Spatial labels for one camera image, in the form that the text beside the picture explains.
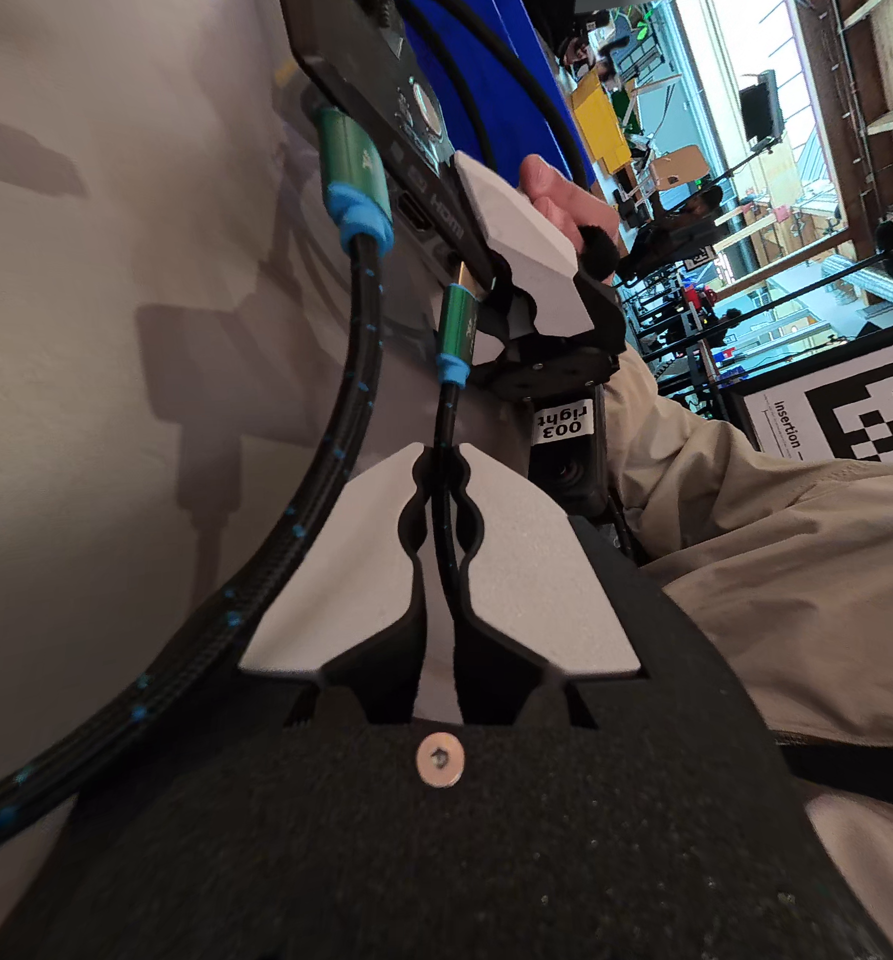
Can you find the braided hdmi cable green plugs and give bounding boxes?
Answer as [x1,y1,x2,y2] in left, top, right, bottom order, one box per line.
[0,105,485,864]

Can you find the black monitor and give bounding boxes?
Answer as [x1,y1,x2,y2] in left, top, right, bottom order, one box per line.
[739,71,785,151]

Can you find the wooden shelf frame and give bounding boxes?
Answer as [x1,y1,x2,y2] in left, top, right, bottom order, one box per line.
[791,0,893,256]

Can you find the black switch cable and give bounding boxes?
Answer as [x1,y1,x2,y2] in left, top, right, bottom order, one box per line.
[386,0,594,189]

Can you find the black hdmi switch box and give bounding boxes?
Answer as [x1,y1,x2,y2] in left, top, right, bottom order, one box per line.
[277,0,508,286]

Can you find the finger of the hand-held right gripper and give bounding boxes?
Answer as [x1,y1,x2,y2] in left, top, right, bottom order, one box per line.
[469,330,512,370]
[452,150,596,339]

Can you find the black framed marker sign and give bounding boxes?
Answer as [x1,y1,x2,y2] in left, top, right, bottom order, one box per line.
[727,318,893,466]

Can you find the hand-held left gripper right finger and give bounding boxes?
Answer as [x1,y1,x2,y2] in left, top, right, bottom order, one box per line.
[452,442,641,682]

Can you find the yellow box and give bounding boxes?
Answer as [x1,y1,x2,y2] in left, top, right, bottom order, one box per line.
[570,67,635,177]

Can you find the silver ventilation duct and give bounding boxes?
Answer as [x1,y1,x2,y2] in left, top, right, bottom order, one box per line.
[821,251,893,316]

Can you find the blue plastic bin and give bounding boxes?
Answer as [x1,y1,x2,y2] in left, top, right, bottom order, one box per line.
[401,0,571,162]

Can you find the person's beige jacket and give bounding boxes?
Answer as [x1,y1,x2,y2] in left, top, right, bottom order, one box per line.
[802,795,893,960]

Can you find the person's right hand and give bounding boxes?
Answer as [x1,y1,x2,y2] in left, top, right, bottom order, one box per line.
[517,153,620,243]

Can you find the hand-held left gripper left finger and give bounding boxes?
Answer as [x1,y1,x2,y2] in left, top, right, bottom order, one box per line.
[238,441,429,684]

